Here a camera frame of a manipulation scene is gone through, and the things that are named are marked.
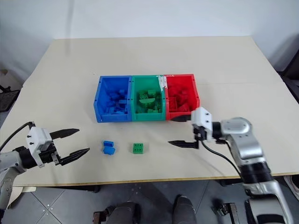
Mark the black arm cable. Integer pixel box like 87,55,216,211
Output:
0,121,36,150
200,139,244,179

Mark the red plastic bin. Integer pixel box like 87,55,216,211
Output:
163,73,201,121

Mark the green half-round toy block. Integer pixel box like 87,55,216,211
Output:
139,96,157,105

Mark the dark rounded shape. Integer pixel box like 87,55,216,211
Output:
105,201,142,224
172,194,197,224

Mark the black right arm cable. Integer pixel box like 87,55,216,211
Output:
200,139,244,179

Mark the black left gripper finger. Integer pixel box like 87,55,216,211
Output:
59,147,91,166
49,128,80,141

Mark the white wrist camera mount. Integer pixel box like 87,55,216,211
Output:
26,126,53,168
191,107,215,142

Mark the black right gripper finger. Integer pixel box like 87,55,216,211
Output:
168,139,200,150
171,114,193,123

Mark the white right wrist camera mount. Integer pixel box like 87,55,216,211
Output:
191,107,215,142

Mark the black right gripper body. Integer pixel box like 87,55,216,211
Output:
192,125,208,142

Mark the blue plastic bin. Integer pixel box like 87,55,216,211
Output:
93,75,134,124

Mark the black mesh basket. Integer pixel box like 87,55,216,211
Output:
0,89,21,115

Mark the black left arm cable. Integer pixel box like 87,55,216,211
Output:
0,121,36,150

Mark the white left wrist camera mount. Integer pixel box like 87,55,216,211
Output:
26,126,53,168

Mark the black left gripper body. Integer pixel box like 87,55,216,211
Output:
38,142,63,166

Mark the green plastic bin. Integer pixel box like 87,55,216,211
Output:
129,75,167,123

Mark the white tape strip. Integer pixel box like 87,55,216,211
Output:
157,74,167,91

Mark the white object under table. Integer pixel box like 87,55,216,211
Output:
283,175,299,197

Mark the green four-stud toy block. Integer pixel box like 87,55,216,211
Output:
130,142,145,155

